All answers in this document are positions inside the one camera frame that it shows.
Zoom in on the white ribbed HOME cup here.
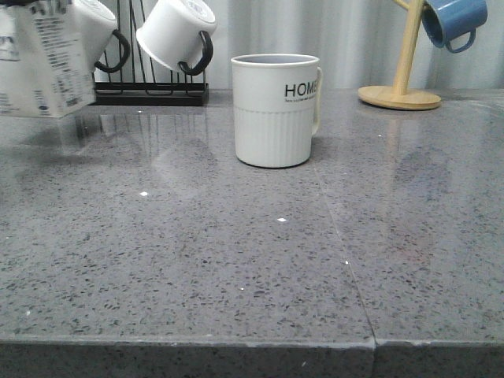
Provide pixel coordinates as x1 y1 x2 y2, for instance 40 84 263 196
231 54 323 169

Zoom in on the white blue milk carton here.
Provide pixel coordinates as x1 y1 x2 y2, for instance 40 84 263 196
1 1 95 118

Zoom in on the right white hanging mug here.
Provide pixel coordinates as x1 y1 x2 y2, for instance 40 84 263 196
135 0 217 76

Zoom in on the white hanging mug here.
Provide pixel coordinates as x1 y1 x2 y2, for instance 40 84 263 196
73 0 131 73
135 0 217 76

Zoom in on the wooden mug tree stand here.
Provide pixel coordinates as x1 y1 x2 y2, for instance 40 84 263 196
358 0 441 111

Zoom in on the left white hanging mug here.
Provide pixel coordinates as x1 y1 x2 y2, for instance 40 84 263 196
73 0 131 73

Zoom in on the blue hanging mug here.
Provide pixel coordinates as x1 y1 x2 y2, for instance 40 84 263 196
421 0 488 54

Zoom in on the black wire mug rack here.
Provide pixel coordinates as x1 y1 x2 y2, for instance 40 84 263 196
94 1 209 106

